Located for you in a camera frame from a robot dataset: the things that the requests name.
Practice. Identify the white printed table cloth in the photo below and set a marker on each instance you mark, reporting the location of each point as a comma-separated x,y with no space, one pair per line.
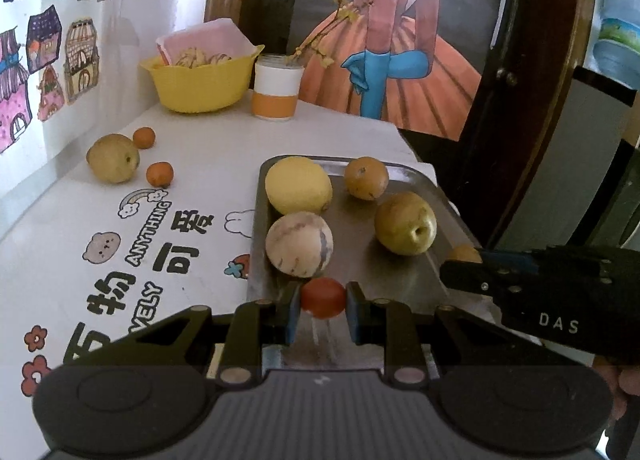
89,262

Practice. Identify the striped pepino melon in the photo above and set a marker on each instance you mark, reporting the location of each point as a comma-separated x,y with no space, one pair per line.
300,244

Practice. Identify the yellow lemon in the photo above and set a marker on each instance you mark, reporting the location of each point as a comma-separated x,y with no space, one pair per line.
297,184

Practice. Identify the framed lady painting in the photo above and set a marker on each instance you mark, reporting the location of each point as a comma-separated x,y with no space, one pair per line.
478,86

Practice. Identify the striped melon in bowl right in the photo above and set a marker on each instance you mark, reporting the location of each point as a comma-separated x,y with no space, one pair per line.
218,58

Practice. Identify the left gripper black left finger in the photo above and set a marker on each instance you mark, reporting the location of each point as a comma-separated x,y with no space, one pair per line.
259,324

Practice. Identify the brown kiwi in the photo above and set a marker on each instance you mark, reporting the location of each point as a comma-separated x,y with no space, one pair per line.
465,253

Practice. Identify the yellow-green pear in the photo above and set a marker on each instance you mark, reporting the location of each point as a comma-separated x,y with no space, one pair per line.
405,224
113,158

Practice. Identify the orange in tray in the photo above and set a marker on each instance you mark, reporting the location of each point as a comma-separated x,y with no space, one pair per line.
366,178

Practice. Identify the blue water bottle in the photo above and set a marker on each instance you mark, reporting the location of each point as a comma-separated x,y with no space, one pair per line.
617,48

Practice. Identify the striped melon in bowl left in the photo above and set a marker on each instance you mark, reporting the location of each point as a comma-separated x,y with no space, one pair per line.
191,58

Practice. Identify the yellow plastic bowl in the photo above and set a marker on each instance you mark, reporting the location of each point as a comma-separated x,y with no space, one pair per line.
207,88

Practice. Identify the metal tray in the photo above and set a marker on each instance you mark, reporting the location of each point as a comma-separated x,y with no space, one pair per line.
358,256

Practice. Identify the person's right hand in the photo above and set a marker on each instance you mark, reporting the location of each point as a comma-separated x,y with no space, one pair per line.
624,382

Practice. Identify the white orange cup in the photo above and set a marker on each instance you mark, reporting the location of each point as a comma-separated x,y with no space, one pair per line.
276,87

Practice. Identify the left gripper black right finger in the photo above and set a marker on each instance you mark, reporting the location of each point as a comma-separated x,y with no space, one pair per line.
387,324

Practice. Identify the small orange tangerine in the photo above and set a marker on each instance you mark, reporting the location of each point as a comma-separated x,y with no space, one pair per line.
144,138
160,174

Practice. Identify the red tomato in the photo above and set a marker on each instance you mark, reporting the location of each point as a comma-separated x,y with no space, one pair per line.
323,298

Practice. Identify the striped melon in bowl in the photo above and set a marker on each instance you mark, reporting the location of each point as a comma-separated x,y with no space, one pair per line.
218,58
191,58

